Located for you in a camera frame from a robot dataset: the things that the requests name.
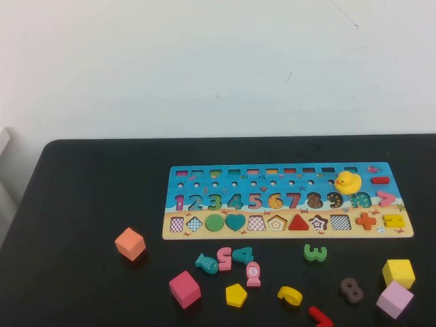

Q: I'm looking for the yellow wooden cube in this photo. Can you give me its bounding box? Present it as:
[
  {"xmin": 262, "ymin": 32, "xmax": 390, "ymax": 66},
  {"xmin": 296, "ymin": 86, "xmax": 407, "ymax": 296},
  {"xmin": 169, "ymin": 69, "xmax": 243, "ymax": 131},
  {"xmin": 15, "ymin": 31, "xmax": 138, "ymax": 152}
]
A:
[{"xmin": 381, "ymin": 259, "xmax": 416, "ymax": 290}]

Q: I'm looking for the yellow equals sign piece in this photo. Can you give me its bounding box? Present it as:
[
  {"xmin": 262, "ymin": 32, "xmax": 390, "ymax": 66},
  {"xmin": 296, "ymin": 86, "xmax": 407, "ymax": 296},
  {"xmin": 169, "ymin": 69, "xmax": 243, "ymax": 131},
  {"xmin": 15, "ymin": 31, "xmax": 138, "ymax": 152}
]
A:
[{"xmin": 381, "ymin": 214, "xmax": 406, "ymax": 228}]

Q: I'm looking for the yellow rubber duck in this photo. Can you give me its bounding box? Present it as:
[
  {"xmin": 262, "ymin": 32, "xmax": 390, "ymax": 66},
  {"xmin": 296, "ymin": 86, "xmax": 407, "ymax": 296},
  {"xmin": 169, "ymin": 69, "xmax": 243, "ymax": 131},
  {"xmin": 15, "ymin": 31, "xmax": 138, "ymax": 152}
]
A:
[{"xmin": 333, "ymin": 170, "xmax": 362, "ymax": 196}]

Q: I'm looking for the yellow pentagon piece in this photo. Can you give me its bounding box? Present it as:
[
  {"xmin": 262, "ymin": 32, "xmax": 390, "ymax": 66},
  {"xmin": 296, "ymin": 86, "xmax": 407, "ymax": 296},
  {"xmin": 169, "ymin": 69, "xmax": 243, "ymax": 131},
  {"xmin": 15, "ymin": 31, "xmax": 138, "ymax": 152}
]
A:
[{"xmin": 225, "ymin": 283, "xmax": 248, "ymax": 309}]

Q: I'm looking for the green number three piece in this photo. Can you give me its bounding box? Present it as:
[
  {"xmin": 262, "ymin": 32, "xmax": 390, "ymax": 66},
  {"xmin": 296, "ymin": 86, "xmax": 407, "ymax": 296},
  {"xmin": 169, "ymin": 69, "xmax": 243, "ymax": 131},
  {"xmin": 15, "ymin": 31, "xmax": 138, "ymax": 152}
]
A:
[{"xmin": 303, "ymin": 243, "xmax": 328, "ymax": 263}]

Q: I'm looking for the white furniture edge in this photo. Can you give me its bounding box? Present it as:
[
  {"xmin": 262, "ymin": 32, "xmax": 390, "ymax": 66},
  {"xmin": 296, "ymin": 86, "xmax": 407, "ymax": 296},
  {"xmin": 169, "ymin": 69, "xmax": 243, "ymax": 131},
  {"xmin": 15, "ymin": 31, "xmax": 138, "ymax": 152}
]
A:
[{"xmin": 0, "ymin": 126, "xmax": 22, "ymax": 219}]

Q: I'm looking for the orange wooden cube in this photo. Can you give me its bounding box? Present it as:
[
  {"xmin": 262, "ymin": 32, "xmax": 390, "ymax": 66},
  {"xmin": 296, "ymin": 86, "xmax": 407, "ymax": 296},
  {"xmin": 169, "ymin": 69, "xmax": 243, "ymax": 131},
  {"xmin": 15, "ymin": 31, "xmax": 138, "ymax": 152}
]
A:
[{"xmin": 114, "ymin": 227, "xmax": 146, "ymax": 262}]

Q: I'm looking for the pink wooden fish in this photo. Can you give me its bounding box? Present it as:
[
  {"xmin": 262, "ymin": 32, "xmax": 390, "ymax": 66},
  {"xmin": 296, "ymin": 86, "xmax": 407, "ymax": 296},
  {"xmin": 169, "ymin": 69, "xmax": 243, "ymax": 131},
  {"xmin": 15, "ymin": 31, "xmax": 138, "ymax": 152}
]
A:
[{"xmin": 245, "ymin": 261, "xmax": 262, "ymax": 287}]

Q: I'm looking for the pink greater-than sign piece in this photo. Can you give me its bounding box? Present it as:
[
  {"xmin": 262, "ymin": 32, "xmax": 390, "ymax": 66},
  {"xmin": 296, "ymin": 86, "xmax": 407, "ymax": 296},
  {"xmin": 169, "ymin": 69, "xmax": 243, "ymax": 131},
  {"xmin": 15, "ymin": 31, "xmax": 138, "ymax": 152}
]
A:
[{"xmin": 376, "ymin": 191, "xmax": 398, "ymax": 208}]

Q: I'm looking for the blue number puzzle board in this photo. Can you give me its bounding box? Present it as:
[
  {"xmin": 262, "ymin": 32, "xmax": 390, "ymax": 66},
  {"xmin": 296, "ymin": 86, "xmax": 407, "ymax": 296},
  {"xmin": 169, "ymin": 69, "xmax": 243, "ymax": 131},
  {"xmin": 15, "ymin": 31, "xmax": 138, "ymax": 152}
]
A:
[{"xmin": 162, "ymin": 161, "xmax": 415, "ymax": 241}]

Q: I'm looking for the orange plus sign piece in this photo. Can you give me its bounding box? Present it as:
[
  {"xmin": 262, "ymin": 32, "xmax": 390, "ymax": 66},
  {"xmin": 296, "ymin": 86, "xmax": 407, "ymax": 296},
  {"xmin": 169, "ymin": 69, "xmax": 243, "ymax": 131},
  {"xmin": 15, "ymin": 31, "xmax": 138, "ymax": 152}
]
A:
[{"xmin": 355, "ymin": 213, "xmax": 378, "ymax": 231}]

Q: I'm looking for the red number seven piece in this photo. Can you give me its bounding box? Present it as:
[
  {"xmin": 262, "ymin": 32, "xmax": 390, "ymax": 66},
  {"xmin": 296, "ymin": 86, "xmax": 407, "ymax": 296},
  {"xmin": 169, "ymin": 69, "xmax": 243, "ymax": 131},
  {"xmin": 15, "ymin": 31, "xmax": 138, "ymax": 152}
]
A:
[{"xmin": 308, "ymin": 306, "xmax": 334, "ymax": 327}]

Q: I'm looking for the teal number four piece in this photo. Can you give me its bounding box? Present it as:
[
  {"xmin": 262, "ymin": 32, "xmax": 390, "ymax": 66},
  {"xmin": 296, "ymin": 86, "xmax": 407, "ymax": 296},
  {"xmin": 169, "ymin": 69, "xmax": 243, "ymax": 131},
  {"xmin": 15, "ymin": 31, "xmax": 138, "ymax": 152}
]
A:
[{"xmin": 232, "ymin": 247, "xmax": 255, "ymax": 266}]

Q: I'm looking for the magenta wooden cube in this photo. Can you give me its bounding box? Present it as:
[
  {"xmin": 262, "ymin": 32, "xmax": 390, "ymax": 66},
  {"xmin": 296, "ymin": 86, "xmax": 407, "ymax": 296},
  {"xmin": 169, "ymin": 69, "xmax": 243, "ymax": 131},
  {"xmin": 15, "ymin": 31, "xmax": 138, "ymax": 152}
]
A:
[{"xmin": 168, "ymin": 270, "xmax": 202, "ymax": 310}]

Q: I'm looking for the brown number eight piece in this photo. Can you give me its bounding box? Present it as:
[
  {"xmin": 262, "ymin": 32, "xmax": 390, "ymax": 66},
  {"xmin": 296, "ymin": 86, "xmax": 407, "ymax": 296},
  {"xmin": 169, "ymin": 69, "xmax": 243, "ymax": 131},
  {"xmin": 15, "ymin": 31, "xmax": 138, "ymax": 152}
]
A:
[{"xmin": 339, "ymin": 277, "xmax": 364, "ymax": 303}]

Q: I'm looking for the light pink wooden cube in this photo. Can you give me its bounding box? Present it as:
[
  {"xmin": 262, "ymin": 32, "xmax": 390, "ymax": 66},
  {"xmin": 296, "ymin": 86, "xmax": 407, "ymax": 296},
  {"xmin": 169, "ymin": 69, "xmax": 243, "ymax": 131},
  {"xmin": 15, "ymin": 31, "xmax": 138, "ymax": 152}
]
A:
[{"xmin": 375, "ymin": 280, "xmax": 415, "ymax": 320}]

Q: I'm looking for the teal wooden fish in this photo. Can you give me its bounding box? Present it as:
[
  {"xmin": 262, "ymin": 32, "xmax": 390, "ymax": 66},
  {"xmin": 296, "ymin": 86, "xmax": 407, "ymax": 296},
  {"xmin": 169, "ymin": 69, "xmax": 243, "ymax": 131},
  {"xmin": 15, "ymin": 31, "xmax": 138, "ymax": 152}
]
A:
[{"xmin": 194, "ymin": 253, "xmax": 219, "ymax": 275}]

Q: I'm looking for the teal heart piece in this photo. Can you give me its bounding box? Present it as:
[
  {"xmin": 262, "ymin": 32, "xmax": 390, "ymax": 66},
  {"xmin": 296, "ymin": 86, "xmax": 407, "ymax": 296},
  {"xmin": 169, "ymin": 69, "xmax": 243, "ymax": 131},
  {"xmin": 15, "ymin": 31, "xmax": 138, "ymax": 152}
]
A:
[{"xmin": 225, "ymin": 213, "xmax": 247, "ymax": 232}]

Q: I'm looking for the red triangle piece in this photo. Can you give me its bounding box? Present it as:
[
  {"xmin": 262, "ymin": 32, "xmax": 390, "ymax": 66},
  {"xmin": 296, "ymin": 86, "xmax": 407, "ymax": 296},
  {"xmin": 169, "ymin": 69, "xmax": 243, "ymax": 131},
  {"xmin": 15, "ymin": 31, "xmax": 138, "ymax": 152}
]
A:
[{"xmin": 287, "ymin": 213, "xmax": 310, "ymax": 232}]

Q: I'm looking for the green circle piece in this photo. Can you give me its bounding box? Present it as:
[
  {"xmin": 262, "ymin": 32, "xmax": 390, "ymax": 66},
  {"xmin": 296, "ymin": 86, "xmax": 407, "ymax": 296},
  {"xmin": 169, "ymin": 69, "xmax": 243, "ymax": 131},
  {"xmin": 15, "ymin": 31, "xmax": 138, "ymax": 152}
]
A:
[{"xmin": 204, "ymin": 214, "xmax": 225, "ymax": 233}]

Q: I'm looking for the yellow number six piece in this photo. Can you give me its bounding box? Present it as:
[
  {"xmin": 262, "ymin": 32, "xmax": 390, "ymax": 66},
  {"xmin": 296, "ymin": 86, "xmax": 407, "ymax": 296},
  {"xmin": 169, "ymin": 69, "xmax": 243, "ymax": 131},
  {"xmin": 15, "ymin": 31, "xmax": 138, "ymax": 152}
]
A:
[{"xmin": 277, "ymin": 285, "xmax": 303, "ymax": 307}]

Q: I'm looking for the pink number five piece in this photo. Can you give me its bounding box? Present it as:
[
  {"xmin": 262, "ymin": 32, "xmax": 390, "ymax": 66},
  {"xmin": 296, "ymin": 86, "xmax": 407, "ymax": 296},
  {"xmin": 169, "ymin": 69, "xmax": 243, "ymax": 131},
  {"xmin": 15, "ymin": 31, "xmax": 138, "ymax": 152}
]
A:
[{"xmin": 217, "ymin": 247, "xmax": 234, "ymax": 272}]

